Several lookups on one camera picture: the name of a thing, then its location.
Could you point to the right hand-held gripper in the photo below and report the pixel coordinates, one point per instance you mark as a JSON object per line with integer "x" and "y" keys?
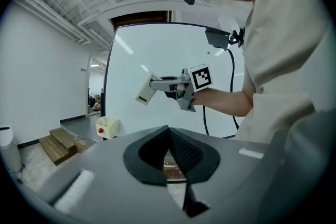
{"x": 200, "y": 77}

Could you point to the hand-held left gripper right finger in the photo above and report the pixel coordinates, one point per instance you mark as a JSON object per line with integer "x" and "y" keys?
{"x": 194, "y": 157}

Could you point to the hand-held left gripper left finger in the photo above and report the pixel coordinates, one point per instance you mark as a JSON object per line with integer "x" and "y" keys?
{"x": 147, "y": 157}

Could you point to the white whiteboard eraser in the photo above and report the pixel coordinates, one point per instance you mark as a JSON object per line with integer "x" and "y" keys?
{"x": 147, "y": 89}

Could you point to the person's right forearm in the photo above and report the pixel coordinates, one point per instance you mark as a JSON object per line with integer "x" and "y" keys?
{"x": 225, "y": 102}

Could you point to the white plastic basket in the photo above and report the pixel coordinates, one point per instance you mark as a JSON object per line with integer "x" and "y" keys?
{"x": 107, "y": 127}

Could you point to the black chest-mounted device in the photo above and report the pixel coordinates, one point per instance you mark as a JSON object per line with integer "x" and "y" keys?
{"x": 216, "y": 38}

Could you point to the open doorway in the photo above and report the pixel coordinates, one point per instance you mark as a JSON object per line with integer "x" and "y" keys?
{"x": 95, "y": 86}

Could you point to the wooden steps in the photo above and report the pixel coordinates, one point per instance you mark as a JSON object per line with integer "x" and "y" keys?
{"x": 60, "y": 145}

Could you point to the person's beige shirt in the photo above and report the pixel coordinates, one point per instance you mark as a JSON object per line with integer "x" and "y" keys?
{"x": 288, "y": 60}

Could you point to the white trash bin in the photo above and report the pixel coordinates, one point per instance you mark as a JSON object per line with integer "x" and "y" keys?
{"x": 9, "y": 149}

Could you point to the white wall switch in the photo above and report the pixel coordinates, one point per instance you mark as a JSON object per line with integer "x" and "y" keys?
{"x": 83, "y": 69}

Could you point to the black chest mount clamp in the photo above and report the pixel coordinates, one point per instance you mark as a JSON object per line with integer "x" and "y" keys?
{"x": 237, "y": 35}

